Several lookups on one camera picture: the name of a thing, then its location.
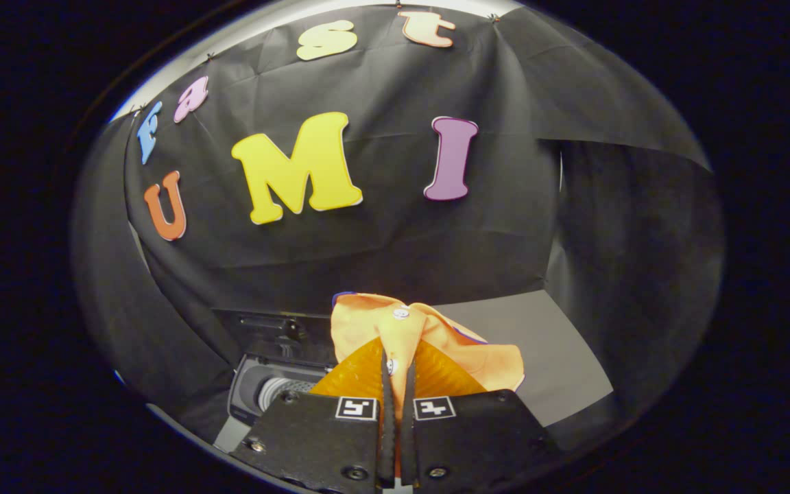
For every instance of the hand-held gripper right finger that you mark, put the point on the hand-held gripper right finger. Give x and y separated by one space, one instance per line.
484 432

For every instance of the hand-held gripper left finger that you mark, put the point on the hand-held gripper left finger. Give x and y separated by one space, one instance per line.
313 432

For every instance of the grey washing machine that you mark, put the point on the grey washing machine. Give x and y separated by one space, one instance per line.
251 387

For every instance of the dark washing machine lid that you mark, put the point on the dark washing machine lid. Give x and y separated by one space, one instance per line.
265 329

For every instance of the orange shirt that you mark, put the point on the orange shirt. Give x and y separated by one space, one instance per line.
367 326

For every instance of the beige cabinet with dark top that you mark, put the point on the beige cabinet with dark top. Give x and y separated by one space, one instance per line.
546 357

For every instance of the black backdrop cloth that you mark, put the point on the black backdrop cloth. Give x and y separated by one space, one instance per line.
367 254

